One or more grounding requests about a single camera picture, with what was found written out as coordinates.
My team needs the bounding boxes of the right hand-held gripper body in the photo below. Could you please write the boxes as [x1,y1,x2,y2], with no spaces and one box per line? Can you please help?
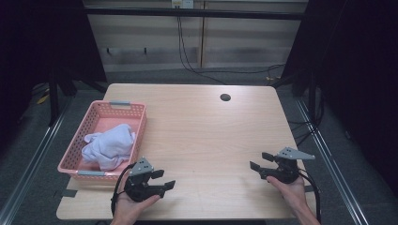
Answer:
[271,146,316,185]

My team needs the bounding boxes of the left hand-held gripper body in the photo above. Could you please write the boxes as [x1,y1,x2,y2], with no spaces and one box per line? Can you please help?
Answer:
[124,157,161,203]

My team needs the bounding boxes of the white printed towel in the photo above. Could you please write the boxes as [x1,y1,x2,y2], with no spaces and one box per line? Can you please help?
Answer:
[81,123,137,172]

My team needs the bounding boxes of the pink plastic basket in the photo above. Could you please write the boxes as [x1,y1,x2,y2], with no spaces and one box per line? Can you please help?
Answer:
[57,99,148,183]

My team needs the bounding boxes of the person's left hand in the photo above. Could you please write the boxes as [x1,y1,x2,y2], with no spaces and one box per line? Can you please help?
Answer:
[112,174,161,223]

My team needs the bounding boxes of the person's right hand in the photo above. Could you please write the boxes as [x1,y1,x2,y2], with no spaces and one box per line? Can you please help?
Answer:
[267,176,309,214]

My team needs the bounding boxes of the dark curtain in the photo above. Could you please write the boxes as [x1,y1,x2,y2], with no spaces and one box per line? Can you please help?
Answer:
[281,0,398,196]
[0,0,108,151]

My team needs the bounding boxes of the black metal stand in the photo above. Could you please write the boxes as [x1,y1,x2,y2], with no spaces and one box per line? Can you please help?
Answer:
[48,70,61,127]

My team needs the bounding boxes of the yellow floor object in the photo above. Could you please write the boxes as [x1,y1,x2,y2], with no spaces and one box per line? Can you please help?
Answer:
[36,93,51,105]

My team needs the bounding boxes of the black horizontal bar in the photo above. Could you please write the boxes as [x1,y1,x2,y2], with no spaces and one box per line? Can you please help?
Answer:
[84,7,309,22]

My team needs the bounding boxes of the white power outlet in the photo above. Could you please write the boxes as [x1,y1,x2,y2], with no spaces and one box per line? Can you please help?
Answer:
[171,0,195,9]

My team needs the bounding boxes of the left hand-held gripper cable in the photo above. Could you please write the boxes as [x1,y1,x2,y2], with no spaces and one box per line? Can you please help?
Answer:
[110,162,137,218]

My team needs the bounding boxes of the hand-held gripper cable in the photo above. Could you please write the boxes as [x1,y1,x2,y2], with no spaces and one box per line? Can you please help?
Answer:
[110,162,137,218]
[298,168,323,223]

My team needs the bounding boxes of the right hand-held gripper cable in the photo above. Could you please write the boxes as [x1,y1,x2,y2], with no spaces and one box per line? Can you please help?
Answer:
[298,168,323,223]

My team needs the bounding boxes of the metal floor rail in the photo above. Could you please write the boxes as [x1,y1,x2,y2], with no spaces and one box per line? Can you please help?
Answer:
[0,97,75,225]
[295,97,371,225]

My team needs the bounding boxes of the black floor cables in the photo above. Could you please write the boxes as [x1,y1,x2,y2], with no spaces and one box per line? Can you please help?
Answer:
[287,87,325,146]

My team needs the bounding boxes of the black wall cable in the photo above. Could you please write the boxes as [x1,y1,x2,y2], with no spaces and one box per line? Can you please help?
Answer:
[176,15,286,85]

